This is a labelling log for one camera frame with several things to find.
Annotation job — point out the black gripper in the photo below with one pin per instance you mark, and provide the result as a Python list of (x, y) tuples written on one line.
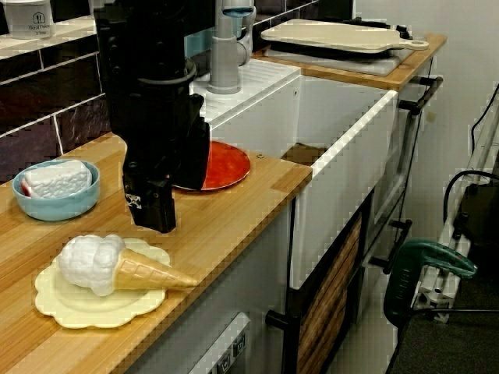
[(160, 128)]

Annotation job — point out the red round plate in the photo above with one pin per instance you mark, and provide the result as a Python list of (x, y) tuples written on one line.
[(228, 167)]

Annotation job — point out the red and white toy sushi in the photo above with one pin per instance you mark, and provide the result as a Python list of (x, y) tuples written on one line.
[(58, 179)]

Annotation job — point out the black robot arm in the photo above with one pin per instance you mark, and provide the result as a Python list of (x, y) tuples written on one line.
[(148, 35)]

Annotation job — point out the light blue bowl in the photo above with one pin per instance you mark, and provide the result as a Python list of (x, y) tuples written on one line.
[(54, 208)]

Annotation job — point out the grey toy faucet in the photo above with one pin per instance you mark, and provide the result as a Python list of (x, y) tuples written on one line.
[(226, 58)]

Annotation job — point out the teal plastic bin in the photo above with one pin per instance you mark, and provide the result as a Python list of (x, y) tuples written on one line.
[(199, 43)]

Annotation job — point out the cream scalloped plate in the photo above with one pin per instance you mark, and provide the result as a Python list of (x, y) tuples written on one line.
[(97, 311)]

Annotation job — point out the white toy sink basin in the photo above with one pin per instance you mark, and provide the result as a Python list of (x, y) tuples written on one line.
[(343, 195)]

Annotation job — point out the grey toy dishwasher front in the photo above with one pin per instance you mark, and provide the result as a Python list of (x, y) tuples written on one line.
[(230, 346)]

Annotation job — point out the wooden slat drawer front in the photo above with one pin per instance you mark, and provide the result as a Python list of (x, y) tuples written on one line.
[(327, 304)]

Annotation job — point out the cream cutting board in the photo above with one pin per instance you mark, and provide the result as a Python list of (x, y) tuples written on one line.
[(331, 35)]

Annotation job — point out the printed white canister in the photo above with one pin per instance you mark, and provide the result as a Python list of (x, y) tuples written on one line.
[(27, 19)]

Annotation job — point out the green power tool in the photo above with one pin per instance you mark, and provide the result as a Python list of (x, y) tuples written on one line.
[(429, 257)]

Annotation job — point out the black equipment box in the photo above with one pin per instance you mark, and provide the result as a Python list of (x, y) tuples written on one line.
[(483, 218)]

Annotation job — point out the aluminium frame rail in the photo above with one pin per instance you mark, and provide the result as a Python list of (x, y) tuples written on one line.
[(485, 152)]

